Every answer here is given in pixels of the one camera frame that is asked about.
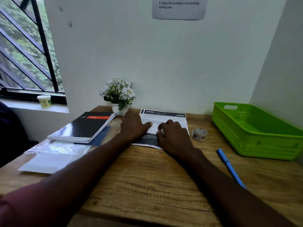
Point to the person's left hand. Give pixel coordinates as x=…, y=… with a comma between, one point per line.
x=132, y=127

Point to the person's right hand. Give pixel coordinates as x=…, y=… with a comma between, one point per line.
x=175, y=139

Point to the printed sheet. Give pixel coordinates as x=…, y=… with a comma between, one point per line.
x=170, y=115

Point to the clear plastic sleeve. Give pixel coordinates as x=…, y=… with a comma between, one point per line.
x=59, y=146

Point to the green plastic basket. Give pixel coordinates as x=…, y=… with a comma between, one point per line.
x=255, y=130

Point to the person's right forearm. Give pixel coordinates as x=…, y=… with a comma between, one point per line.
x=225, y=186

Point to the person's left forearm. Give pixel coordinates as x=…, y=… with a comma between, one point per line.
x=82, y=174

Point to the blue book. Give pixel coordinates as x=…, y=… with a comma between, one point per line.
x=101, y=137

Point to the white flower plant in pot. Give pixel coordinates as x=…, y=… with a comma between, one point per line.
x=119, y=92

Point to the black spiral notebook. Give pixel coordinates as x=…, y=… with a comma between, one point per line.
x=82, y=126

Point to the blue pen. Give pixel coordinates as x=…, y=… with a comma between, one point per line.
x=228, y=165

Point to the small cream jar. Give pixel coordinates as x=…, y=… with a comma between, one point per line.
x=44, y=101

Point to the white window sill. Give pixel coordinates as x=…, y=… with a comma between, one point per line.
x=35, y=108

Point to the black window grille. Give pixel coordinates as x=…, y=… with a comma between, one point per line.
x=45, y=44

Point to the black backpack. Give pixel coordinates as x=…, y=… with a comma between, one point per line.
x=11, y=139

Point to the paper notice sheet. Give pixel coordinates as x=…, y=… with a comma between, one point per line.
x=180, y=11

